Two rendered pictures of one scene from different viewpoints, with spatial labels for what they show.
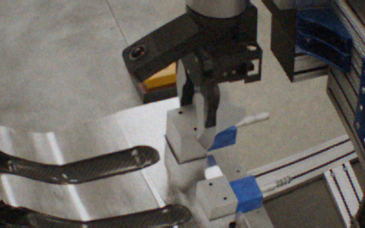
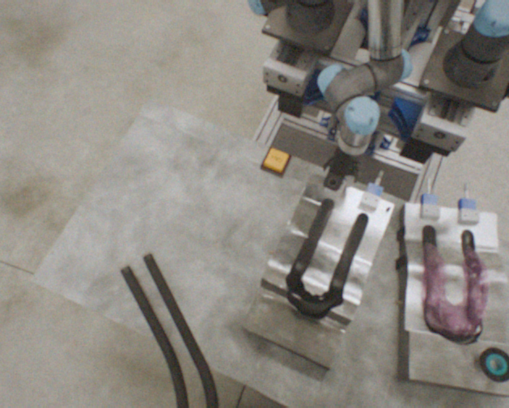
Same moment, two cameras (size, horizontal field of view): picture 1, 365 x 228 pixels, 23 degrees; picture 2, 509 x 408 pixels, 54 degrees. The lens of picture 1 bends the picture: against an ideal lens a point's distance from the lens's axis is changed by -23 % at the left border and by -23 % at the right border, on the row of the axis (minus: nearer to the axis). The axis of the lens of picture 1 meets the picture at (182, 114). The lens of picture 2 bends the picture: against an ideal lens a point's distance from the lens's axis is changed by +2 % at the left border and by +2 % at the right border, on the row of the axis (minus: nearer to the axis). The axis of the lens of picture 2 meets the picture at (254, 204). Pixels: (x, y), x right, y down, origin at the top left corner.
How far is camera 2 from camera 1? 0.93 m
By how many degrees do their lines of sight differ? 31
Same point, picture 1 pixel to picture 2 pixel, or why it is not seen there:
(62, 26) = (205, 171)
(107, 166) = (320, 219)
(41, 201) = (325, 266)
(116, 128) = (307, 201)
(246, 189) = (375, 189)
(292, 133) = (226, 109)
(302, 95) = (214, 88)
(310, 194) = (283, 136)
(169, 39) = (341, 169)
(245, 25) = not seen: hidden behind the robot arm
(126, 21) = (232, 147)
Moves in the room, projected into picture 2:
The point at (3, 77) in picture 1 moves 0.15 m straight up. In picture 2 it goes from (206, 221) to (201, 202)
